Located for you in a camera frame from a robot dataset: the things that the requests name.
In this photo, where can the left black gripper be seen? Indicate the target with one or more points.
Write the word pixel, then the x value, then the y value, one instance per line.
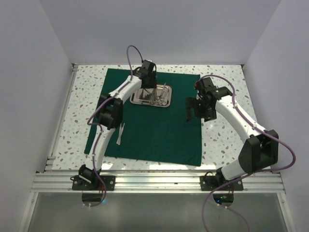
pixel 152 83

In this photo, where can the green surgical cloth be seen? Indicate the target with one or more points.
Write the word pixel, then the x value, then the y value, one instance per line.
pixel 161 134

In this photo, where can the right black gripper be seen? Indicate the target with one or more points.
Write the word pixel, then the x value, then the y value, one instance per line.
pixel 190 103

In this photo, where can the aluminium mounting rail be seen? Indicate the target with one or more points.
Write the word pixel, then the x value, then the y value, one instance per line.
pixel 155 182

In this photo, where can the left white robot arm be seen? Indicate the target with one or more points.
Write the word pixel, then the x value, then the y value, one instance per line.
pixel 108 117

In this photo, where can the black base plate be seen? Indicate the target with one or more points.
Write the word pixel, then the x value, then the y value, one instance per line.
pixel 210 182
pixel 106 182

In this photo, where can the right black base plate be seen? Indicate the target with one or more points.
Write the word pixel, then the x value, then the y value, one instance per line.
pixel 210 182

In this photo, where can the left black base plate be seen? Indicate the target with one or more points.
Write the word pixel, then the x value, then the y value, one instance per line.
pixel 106 182

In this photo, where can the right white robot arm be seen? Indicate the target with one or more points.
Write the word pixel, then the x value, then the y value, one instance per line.
pixel 260 146

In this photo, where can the steel instrument tray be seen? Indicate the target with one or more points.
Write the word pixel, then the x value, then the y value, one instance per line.
pixel 142 96

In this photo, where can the steel tweezers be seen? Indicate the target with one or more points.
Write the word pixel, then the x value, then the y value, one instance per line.
pixel 123 125
pixel 119 135

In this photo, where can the steel forceps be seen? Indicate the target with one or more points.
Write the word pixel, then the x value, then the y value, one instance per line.
pixel 153 97

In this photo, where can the steel surgical scissors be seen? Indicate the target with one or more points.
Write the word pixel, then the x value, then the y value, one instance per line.
pixel 163 96

